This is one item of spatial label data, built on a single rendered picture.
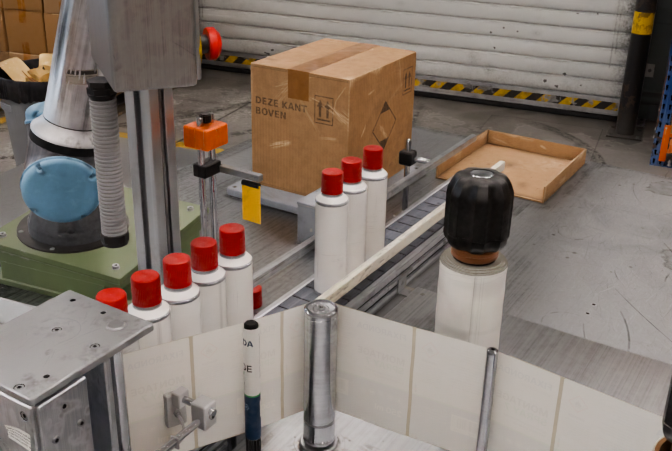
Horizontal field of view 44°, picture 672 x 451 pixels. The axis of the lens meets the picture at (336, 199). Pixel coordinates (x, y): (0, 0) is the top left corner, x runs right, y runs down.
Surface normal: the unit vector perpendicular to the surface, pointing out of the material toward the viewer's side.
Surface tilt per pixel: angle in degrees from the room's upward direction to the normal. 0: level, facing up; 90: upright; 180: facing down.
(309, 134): 90
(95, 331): 0
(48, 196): 101
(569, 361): 0
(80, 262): 4
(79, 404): 90
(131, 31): 90
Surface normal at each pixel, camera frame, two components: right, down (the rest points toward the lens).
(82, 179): 0.23, 0.56
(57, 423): 0.85, 0.22
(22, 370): 0.02, -0.92
